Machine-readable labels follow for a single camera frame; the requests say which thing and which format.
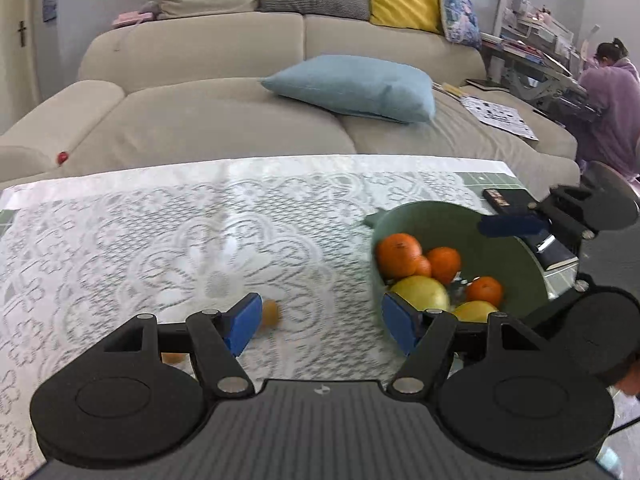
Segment beige sofa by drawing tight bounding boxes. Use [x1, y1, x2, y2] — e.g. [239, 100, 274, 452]
[0, 10, 581, 186]

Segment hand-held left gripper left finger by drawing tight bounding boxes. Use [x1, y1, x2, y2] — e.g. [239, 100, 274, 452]
[102, 292, 263, 396]

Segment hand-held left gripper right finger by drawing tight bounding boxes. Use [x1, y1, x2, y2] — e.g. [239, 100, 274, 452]
[382, 292, 548, 395]

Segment yellow-green pomelo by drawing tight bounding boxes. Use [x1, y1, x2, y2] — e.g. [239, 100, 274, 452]
[390, 275, 451, 311]
[452, 300, 501, 323]

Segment green bowl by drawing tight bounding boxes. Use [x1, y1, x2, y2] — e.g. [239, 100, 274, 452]
[364, 201, 551, 356]

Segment white door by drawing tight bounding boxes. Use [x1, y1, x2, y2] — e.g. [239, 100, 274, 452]
[0, 0, 41, 111]

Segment cluttered study desk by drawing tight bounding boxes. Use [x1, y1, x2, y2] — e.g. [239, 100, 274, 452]
[480, 0, 601, 126]

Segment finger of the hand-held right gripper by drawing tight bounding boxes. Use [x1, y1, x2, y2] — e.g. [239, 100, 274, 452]
[477, 186, 596, 241]

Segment dark thin book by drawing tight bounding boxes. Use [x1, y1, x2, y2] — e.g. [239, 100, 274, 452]
[466, 78, 511, 92]

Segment yellow paper item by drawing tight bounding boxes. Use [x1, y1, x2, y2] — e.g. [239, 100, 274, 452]
[431, 81, 467, 100]

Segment white lace tablecloth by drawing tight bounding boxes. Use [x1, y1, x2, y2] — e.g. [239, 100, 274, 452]
[0, 155, 518, 480]

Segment black notebook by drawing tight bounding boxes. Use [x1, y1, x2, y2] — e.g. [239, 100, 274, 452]
[482, 187, 581, 271]

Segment pink book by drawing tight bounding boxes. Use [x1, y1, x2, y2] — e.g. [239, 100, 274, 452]
[111, 10, 155, 29]

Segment blue floral cushion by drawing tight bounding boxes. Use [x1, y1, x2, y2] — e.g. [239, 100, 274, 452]
[437, 0, 483, 51]

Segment printed paper sheet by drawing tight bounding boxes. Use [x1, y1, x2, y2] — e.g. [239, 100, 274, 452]
[460, 96, 540, 141]

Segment light blue cushion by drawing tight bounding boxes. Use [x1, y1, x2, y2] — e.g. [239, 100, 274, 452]
[260, 55, 436, 124]

